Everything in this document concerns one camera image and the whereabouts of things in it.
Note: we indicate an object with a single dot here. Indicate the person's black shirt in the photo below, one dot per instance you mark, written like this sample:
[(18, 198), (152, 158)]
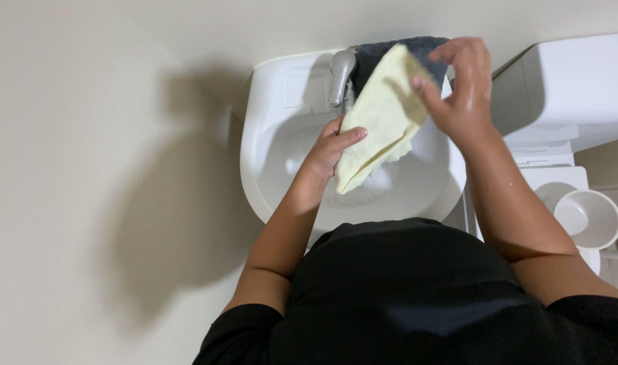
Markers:
[(410, 299)]

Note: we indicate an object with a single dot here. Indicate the white toilet tank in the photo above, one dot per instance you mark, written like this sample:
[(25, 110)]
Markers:
[(572, 91)]

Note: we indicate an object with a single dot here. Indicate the silver faucet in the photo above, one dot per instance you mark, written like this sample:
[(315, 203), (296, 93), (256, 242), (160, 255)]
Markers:
[(340, 73)]

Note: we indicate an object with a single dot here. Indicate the person's left hand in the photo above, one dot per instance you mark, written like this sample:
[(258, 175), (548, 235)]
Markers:
[(323, 154)]

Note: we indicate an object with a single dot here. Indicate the pale yellow cloth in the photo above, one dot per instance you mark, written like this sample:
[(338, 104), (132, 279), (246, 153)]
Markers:
[(382, 119)]

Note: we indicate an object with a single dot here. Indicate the white plastic water scoop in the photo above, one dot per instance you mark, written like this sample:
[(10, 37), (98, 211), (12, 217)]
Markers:
[(587, 218)]

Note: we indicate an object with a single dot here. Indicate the white wash basin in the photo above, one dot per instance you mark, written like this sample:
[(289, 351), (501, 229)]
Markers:
[(288, 172)]

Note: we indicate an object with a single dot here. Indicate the white toilet seat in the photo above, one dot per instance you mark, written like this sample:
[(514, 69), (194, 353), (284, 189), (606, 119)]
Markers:
[(547, 175)]

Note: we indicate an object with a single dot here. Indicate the dark grey towel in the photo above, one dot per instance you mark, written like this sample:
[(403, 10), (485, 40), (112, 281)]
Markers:
[(372, 63)]

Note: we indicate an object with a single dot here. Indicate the person's right hand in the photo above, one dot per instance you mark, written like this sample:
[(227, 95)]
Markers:
[(466, 109)]

